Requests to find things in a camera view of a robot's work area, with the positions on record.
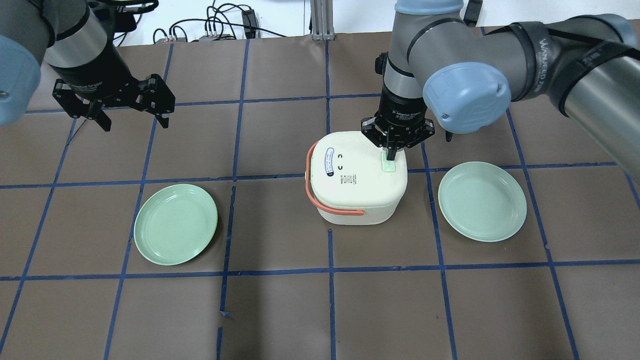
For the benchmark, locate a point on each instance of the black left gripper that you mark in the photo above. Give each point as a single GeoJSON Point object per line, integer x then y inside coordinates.
{"type": "Point", "coordinates": [98, 75]}

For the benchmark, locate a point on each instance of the green plate near left arm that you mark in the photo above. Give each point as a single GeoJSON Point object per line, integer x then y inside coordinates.
{"type": "Point", "coordinates": [175, 224]}

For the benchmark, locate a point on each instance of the green plate near right arm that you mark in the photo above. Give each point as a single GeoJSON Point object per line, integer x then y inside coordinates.
{"type": "Point", "coordinates": [482, 202]}

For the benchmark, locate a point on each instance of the aluminium frame post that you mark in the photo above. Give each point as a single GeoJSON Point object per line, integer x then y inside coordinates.
{"type": "Point", "coordinates": [322, 20]}

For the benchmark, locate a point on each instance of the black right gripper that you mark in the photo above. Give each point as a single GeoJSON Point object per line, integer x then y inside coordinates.
{"type": "Point", "coordinates": [400, 111]}

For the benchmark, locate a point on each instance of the white rice cooker orange handle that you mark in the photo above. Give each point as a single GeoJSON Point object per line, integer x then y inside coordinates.
{"type": "Point", "coordinates": [350, 184]}

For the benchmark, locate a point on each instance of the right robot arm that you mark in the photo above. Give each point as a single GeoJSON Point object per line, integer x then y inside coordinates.
{"type": "Point", "coordinates": [587, 65]}

